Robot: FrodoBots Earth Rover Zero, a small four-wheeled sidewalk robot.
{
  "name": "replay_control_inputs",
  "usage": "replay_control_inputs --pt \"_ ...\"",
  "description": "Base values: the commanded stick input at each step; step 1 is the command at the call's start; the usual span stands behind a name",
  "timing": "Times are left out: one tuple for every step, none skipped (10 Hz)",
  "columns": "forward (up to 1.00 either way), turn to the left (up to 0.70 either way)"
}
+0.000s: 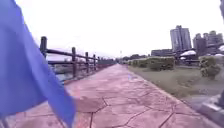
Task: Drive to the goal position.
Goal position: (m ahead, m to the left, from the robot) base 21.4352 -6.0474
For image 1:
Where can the dark wooden rail fence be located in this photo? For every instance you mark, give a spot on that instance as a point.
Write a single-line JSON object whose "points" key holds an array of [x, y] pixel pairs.
{"points": [[73, 61]]}

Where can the reddish stone path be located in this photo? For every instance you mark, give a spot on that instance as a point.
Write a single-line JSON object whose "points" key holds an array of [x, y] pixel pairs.
{"points": [[116, 96]]}

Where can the grass strip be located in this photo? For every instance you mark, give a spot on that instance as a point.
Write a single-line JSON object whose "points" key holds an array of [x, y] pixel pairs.
{"points": [[166, 80]]}

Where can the white canopy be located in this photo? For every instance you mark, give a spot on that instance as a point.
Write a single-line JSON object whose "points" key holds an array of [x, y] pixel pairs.
{"points": [[188, 53]]}

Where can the low dark building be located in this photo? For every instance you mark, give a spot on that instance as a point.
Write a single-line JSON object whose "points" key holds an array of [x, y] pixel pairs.
{"points": [[161, 52]]}

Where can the tall grey building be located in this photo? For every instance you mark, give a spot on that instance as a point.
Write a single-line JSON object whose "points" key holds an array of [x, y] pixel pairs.
{"points": [[180, 38]]}

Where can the trimmed green hedge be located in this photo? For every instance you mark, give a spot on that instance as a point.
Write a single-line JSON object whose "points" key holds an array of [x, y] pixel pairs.
{"points": [[156, 62]]}

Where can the round green bush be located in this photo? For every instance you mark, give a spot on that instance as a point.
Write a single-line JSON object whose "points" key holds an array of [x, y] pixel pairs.
{"points": [[209, 66]]}

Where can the blue cloth flag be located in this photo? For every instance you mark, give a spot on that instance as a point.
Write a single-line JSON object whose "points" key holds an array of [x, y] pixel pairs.
{"points": [[23, 73]]}

